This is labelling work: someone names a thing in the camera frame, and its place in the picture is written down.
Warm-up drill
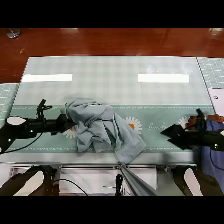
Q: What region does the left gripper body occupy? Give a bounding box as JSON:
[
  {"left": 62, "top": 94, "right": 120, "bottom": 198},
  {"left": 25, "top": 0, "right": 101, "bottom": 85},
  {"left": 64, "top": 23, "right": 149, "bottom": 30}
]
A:
[{"left": 49, "top": 113, "right": 77, "bottom": 136}]

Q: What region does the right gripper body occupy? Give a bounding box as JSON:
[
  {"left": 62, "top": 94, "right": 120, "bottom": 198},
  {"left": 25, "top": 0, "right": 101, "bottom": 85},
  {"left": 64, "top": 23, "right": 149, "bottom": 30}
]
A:
[{"left": 173, "top": 124, "right": 202, "bottom": 151}]

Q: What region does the grey-blue shirt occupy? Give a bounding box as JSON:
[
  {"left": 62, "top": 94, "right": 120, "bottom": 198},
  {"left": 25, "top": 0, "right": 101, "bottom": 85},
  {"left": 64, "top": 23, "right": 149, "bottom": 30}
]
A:
[{"left": 64, "top": 98, "right": 147, "bottom": 165}]

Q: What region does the red garment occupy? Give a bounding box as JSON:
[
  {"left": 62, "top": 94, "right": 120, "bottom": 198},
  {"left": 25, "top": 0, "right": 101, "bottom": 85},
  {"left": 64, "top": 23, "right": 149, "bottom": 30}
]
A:
[{"left": 185, "top": 113, "right": 224, "bottom": 130}]

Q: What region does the blue garment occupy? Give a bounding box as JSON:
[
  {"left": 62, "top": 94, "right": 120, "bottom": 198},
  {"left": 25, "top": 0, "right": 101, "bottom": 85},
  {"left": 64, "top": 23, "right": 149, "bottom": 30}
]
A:
[{"left": 199, "top": 118, "right": 224, "bottom": 195}]

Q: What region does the black cable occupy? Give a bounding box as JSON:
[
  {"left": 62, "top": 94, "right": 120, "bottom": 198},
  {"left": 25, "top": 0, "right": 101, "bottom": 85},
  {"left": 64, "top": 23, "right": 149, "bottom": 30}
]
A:
[
  {"left": 0, "top": 131, "right": 46, "bottom": 155},
  {"left": 53, "top": 177, "right": 90, "bottom": 197}
]

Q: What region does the silver frame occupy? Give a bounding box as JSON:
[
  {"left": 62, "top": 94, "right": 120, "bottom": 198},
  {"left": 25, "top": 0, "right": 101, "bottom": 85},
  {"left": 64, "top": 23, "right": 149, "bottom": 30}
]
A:
[{"left": 0, "top": 161, "right": 205, "bottom": 197}]

